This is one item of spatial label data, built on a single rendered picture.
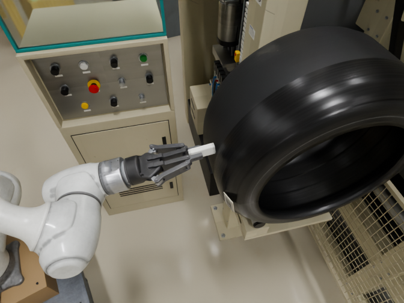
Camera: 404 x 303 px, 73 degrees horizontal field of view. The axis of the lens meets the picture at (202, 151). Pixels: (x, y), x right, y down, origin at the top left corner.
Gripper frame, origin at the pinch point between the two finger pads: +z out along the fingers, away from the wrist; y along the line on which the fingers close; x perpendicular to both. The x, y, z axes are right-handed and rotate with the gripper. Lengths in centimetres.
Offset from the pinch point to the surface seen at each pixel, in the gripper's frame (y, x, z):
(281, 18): 27.5, -14.5, 32.5
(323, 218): -9, 52, 40
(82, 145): 56, 41, -56
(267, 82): 1.9, -15.6, 18.1
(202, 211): 45, 126, -8
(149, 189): 56, 95, -37
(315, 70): -1.9, -18.5, 27.1
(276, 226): -8, 49, 21
